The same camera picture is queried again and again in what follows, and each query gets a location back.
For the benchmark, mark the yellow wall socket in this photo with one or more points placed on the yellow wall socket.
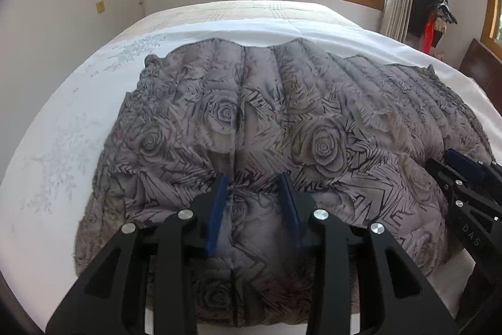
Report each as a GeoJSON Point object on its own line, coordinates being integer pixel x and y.
{"type": "Point", "coordinates": [100, 6]}

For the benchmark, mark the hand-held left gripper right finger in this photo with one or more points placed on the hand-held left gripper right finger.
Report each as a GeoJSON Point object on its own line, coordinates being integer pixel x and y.
{"type": "Point", "coordinates": [289, 209]}

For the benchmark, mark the black hanging garment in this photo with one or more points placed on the black hanging garment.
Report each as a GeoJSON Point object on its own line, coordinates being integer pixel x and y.
{"type": "Point", "coordinates": [421, 5]}

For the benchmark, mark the bed with white sheet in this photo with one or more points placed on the bed with white sheet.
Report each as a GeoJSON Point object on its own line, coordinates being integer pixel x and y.
{"type": "Point", "coordinates": [59, 103]}

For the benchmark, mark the grey quilted rose-print jacket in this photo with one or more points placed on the grey quilted rose-print jacket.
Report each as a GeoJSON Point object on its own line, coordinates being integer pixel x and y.
{"type": "Point", "coordinates": [313, 115]}

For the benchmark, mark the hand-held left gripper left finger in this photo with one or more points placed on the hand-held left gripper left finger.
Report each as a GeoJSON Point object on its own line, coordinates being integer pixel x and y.
{"type": "Point", "coordinates": [215, 213]}

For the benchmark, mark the narrow wooden framed window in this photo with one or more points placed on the narrow wooden framed window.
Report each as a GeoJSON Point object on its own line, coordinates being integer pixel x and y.
{"type": "Point", "coordinates": [496, 17]}

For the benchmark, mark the red hanging item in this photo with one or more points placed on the red hanging item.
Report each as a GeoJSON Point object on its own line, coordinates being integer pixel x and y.
{"type": "Point", "coordinates": [429, 34]}

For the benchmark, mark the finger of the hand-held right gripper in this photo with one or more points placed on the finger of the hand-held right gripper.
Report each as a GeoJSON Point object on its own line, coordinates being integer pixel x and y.
{"type": "Point", "coordinates": [470, 217]}
{"type": "Point", "coordinates": [466, 166]}

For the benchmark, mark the dark wooden headboard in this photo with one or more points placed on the dark wooden headboard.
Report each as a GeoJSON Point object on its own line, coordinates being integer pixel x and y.
{"type": "Point", "coordinates": [480, 64]}

